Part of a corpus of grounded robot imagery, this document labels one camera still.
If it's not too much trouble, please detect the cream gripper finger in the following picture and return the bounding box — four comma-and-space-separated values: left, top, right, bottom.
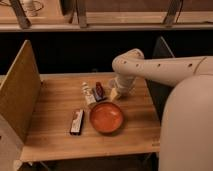
110, 88, 121, 101

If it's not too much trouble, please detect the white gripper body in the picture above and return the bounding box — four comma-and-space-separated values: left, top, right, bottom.
115, 75, 135, 96

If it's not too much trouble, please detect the orange ceramic bowl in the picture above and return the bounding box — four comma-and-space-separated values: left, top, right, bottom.
89, 102, 124, 134

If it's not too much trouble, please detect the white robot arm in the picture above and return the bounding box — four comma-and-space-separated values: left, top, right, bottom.
112, 49, 213, 171

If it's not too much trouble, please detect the red bottle on blue pack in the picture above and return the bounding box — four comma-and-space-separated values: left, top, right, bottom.
93, 82, 106, 102

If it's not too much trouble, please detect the white tube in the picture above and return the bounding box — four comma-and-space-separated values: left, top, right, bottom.
82, 82, 96, 106

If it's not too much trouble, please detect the right dark side panel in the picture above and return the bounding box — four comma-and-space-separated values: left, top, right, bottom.
146, 36, 174, 120

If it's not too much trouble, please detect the black rectangular bar package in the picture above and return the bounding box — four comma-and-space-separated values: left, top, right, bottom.
70, 109, 84, 135

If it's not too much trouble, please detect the left wooden side panel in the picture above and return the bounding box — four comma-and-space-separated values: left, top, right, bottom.
0, 40, 41, 142

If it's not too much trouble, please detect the white cup on shelf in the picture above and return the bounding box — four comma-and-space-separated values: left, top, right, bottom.
23, 0, 37, 17

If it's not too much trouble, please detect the upper wooden shelf frame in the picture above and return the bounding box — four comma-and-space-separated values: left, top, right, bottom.
0, 0, 213, 32

